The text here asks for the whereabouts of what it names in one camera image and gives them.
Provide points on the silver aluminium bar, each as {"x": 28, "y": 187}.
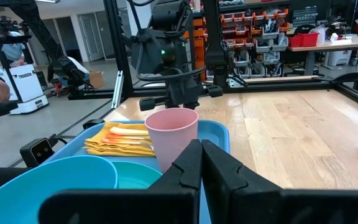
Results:
{"x": 117, "y": 90}

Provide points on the black background robot arm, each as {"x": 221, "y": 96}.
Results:
{"x": 42, "y": 31}

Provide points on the person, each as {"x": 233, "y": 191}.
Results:
{"x": 9, "y": 49}

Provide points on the red bins on workbench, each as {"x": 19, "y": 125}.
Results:
{"x": 304, "y": 40}

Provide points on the teal plastic plate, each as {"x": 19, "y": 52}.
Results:
{"x": 135, "y": 175}

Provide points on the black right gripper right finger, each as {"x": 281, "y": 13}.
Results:
{"x": 225, "y": 177}

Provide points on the black depth camera box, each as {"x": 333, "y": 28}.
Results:
{"x": 37, "y": 152}

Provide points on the blue plastic bowl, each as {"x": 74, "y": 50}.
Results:
{"x": 26, "y": 193}

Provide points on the light blue plastic tray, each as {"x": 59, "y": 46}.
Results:
{"x": 211, "y": 133}

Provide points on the white Trossen equipment box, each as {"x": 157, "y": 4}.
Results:
{"x": 26, "y": 87}

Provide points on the white bucket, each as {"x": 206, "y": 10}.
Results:
{"x": 337, "y": 57}

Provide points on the black table clamp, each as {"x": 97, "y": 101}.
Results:
{"x": 93, "y": 124}
{"x": 350, "y": 79}

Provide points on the parts bin shelving rack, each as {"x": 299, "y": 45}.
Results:
{"x": 259, "y": 37}

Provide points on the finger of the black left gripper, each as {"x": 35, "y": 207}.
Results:
{"x": 215, "y": 91}
{"x": 148, "y": 104}

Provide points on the cardboard box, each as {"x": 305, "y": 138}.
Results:
{"x": 96, "y": 79}

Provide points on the black aluminium table frame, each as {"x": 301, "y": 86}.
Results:
{"x": 120, "y": 46}

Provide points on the pink plastic cup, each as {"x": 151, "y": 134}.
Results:
{"x": 169, "y": 137}

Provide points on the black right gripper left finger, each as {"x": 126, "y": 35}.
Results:
{"x": 179, "y": 174}

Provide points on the wooden plank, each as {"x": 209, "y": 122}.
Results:
{"x": 281, "y": 79}

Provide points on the yellow cloth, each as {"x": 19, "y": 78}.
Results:
{"x": 104, "y": 151}

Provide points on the black office chair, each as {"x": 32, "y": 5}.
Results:
{"x": 304, "y": 29}

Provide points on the wooden workbench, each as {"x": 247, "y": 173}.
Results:
{"x": 337, "y": 46}

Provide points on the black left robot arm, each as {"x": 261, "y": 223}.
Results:
{"x": 157, "y": 49}

